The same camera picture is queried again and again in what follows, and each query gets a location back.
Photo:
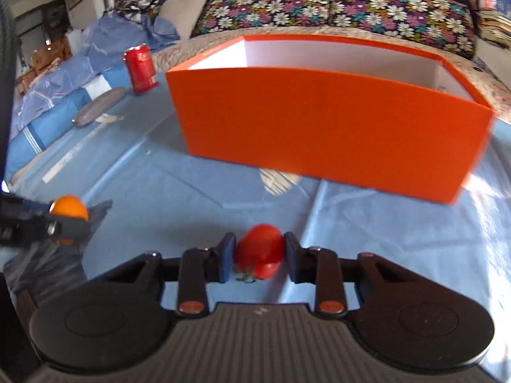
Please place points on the blue striped shirt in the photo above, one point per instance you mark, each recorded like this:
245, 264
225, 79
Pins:
52, 87

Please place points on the orange tomato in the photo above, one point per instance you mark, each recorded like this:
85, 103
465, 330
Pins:
68, 206

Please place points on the crumpled blue cloth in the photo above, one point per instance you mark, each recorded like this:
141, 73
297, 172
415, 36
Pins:
119, 36

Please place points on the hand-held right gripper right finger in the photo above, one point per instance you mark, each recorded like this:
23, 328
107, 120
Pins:
293, 259

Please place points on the light blue star-print tablecloth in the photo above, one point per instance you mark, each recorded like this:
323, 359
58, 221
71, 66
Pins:
179, 191

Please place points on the red soda can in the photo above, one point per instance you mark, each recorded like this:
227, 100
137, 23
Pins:
140, 70

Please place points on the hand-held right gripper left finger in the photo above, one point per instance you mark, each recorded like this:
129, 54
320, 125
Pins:
226, 259

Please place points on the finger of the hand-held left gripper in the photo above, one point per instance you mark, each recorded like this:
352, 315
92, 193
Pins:
68, 229

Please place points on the orange cardboard box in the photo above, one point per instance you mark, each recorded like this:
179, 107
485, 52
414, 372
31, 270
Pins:
319, 127

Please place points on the blue and white folded cloth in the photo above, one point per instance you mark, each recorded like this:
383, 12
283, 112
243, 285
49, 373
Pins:
48, 127

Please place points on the red cherry tomato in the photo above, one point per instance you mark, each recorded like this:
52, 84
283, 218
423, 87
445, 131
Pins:
261, 247

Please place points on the floral cushion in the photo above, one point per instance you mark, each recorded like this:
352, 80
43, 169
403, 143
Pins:
399, 12
259, 8

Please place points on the stack of books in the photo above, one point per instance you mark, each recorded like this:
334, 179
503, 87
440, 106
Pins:
493, 16

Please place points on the beige cushion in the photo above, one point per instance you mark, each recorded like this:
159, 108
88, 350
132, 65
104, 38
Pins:
183, 12

